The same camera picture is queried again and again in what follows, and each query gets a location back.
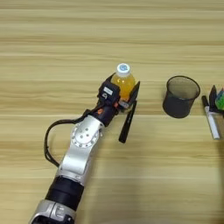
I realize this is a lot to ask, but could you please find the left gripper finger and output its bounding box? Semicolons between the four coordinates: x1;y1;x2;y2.
127;80;142;110
104;72;117;86

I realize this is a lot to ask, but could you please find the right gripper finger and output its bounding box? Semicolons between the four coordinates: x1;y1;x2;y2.
208;84;219;114

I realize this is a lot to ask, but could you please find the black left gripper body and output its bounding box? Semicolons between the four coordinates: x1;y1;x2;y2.
83;98;131;128

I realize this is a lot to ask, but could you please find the multicolour puzzle cube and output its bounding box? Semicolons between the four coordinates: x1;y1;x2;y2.
214;88;224;111

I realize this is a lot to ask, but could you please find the orange juice bottle white cap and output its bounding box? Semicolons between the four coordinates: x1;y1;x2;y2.
110;62;137;102

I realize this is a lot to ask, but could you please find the white marker pen black cap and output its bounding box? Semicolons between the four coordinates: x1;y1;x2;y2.
200;94;221;141

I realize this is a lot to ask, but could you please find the black mesh pen cup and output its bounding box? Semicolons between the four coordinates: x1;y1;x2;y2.
162;75;201;119

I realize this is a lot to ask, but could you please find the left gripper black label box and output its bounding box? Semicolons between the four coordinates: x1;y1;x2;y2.
97;80;122;103

